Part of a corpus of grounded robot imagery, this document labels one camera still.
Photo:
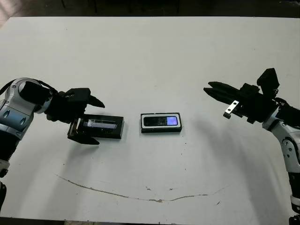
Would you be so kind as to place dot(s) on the black phone-like camera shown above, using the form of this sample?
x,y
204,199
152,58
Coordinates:
x,y
154,121

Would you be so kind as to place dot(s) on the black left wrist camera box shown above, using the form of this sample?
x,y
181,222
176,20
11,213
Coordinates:
x,y
78,93

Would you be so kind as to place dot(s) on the black box base white insert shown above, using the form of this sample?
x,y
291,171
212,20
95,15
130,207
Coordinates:
x,y
161,130

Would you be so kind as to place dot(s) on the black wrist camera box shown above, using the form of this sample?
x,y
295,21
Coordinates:
x,y
269,79
78,93

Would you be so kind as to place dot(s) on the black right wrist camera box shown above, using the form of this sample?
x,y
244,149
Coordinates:
x,y
269,79

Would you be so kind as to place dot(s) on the black box with label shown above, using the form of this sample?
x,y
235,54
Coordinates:
x,y
110,134

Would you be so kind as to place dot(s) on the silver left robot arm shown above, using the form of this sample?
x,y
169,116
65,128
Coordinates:
x,y
14,110

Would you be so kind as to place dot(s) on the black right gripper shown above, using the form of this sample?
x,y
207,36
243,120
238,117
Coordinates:
x,y
255,105

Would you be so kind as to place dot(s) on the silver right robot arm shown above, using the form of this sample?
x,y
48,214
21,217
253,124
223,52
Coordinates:
x,y
288,145

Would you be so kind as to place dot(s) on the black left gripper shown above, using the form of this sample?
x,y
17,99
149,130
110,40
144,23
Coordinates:
x,y
61,107

